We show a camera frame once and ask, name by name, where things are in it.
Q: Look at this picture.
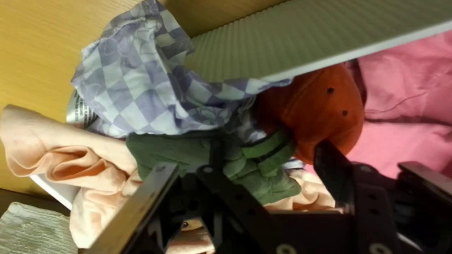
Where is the cardboard box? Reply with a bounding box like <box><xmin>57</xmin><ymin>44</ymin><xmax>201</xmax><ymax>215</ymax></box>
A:
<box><xmin>0</xmin><ymin>188</ymin><xmax>53</xmax><ymax>214</ymax></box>

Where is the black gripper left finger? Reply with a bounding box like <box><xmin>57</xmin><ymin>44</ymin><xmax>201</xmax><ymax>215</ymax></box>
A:
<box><xmin>85</xmin><ymin>136</ymin><xmax>302</xmax><ymax>254</ymax></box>

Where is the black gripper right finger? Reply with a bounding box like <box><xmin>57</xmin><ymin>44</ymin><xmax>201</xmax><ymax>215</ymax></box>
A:
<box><xmin>311</xmin><ymin>140</ymin><xmax>452</xmax><ymax>254</ymax></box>

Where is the purple checkered cloth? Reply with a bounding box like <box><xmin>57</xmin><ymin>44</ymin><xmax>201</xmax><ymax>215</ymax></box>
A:
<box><xmin>69</xmin><ymin>0</ymin><xmax>295</xmax><ymax>140</ymax></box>

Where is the pink shirt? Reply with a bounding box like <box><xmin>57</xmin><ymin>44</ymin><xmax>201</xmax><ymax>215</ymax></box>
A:
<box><xmin>344</xmin><ymin>30</ymin><xmax>452</xmax><ymax>181</ymax></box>

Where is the white waffle towel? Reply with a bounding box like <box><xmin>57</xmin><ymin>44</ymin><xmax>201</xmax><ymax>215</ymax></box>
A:
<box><xmin>0</xmin><ymin>201</ymin><xmax>78</xmax><ymax>254</ymax></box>

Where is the peach cloth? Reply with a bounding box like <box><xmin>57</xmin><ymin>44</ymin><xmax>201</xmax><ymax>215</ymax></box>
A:
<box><xmin>0</xmin><ymin>104</ymin><xmax>337</xmax><ymax>252</ymax></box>

